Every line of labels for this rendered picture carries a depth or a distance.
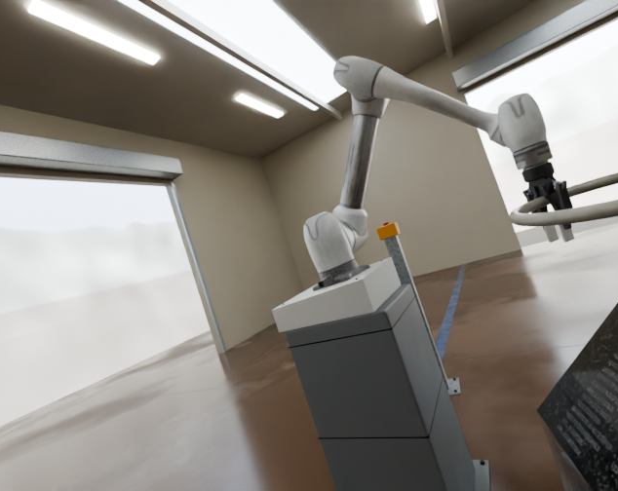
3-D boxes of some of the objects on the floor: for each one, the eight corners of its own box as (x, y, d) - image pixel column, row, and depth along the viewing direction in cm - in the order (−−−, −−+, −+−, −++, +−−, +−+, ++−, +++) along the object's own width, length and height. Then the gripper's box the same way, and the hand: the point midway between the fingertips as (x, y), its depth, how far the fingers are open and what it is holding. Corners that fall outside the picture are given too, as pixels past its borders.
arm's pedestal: (335, 559, 111) (264, 339, 115) (376, 459, 155) (324, 302, 159) (493, 591, 87) (397, 311, 91) (489, 462, 131) (424, 277, 135)
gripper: (503, 176, 102) (527, 245, 103) (549, 162, 85) (577, 245, 85) (523, 169, 103) (548, 237, 103) (573, 152, 85) (601, 235, 86)
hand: (558, 230), depth 94 cm, fingers closed on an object, 4 cm apart
